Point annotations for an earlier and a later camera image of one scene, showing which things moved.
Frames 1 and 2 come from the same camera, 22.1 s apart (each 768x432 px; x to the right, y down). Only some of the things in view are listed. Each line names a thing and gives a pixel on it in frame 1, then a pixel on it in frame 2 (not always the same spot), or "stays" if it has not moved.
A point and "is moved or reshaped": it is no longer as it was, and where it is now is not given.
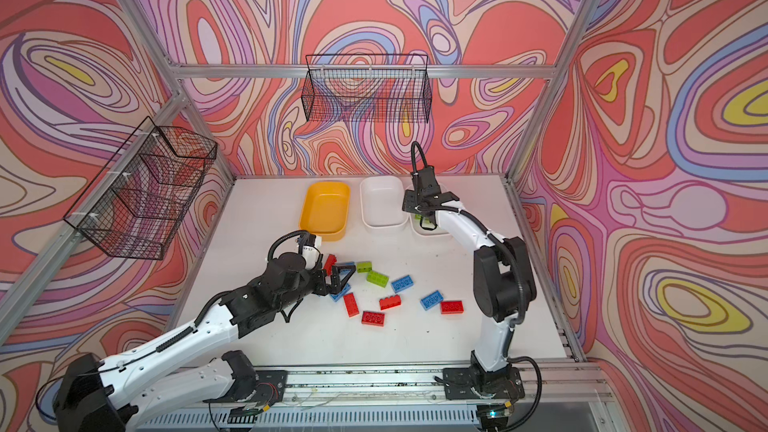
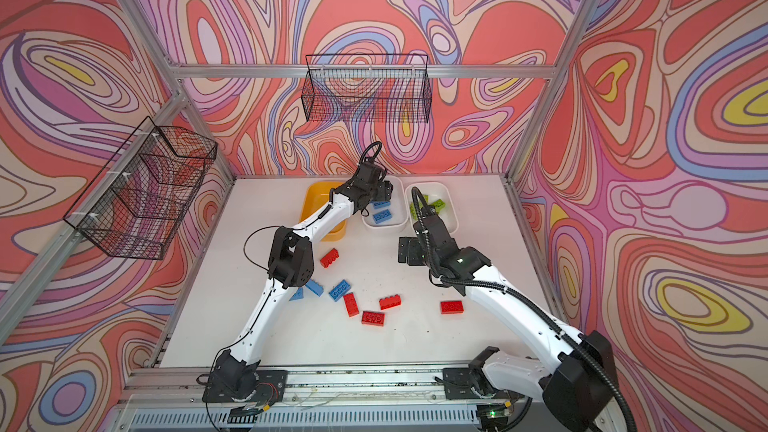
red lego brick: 372,318 stays
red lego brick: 452,307 stays
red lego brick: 392,301 stays
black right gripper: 408,201 to 413,245
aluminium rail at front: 384,398 stays
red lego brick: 351,305 stays
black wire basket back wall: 367,88 stays
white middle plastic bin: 382,199 stays
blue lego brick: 341,293 is moved or reshaped
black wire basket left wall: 138,201 stays
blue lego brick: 431,300 to 382,216
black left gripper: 319,276 to 385,191
